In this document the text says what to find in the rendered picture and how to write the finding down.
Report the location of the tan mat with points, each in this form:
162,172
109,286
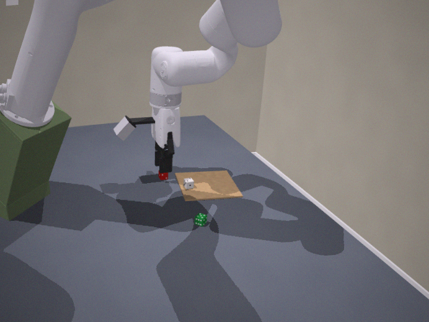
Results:
208,185

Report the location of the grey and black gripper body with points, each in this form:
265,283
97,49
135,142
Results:
161,127

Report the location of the red die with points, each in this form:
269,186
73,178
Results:
163,176

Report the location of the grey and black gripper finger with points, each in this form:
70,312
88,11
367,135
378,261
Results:
165,162
157,154

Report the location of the green die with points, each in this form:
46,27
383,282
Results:
200,219

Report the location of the white die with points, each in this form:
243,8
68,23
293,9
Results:
188,183

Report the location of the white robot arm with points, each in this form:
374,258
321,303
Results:
52,29

